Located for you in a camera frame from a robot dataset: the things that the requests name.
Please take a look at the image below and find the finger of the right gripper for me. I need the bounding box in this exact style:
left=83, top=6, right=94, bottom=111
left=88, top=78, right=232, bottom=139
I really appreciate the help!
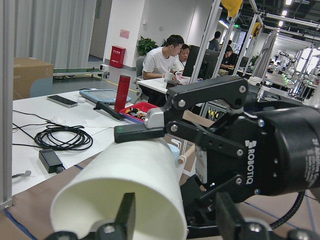
left=114, top=108, right=165, bottom=143

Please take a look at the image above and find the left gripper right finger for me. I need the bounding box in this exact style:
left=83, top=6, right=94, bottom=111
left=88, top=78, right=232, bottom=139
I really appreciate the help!
left=215, top=192, right=245, bottom=240

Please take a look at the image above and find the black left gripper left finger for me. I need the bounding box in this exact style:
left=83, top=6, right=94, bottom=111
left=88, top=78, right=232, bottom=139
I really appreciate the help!
left=114, top=192, right=136, bottom=240

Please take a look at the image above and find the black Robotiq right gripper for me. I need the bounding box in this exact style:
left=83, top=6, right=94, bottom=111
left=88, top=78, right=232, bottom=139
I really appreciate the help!
left=164, top=76, right=320, bottom=203

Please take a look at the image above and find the cream white cup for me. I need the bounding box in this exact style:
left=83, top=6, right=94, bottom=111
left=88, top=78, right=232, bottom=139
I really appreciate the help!
left=50, top=138, right=187, bottom=240

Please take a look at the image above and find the light blue cup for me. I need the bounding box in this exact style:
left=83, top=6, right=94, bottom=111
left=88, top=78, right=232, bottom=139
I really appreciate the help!
left=167, top=143, right=180, bottom=167

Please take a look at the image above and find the red parts bin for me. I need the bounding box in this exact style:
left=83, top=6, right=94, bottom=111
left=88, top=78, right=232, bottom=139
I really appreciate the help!
left=119, top=102, right=158, bottom=124

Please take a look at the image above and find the red thermos bottle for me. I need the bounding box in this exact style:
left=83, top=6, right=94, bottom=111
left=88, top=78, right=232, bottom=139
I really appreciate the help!
left=114, top=75, right=131, bottom=112

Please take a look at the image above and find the blue teach pendant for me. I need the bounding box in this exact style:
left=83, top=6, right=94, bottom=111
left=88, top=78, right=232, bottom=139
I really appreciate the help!
left=79, top=89, right=117, bottom=105

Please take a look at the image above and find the seated man white shirt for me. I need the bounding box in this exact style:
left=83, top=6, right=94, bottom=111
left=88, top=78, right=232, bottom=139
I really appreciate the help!
left=142, top=34, right=185, bottom=80

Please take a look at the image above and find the red fire cabinet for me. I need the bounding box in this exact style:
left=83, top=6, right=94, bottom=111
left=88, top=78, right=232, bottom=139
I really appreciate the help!
left=109, top=45, right=126, bottom=69

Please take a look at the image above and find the standing man white shirt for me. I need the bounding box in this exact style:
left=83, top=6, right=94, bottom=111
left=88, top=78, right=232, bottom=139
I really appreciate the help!
left=172, top=44, right=190, bottom=72

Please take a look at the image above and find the black smartphone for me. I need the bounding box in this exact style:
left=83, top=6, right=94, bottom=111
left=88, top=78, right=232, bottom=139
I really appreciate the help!
left=46, top=95, right=78, bottom=108

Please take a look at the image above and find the black power adapter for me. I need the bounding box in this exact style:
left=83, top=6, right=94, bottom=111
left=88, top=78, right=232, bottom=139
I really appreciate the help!
left=38, top=148, right=65, bottom=174

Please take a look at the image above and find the cardboard box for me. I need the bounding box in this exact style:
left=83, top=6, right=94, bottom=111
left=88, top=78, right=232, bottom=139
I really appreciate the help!
left=13, top=57, right=54, bottom=100

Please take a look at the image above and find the yellow hard hat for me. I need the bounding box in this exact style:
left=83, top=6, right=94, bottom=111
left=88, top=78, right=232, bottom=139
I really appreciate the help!
left=221, top=0, right=243, bottom=18

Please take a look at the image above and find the white wire cup rack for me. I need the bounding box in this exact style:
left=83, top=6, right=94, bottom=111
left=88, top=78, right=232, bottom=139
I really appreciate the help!
left=169, top=139, right=197, bottom=179

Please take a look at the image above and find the coiled black cable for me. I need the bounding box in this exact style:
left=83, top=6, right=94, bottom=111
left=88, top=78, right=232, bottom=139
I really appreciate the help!
left=12, top=109, right=94, bottom=152

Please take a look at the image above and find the aluminium frame post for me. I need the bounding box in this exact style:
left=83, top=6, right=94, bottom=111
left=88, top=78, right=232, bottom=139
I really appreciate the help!
left=0, top=0, right=15, bottom=212

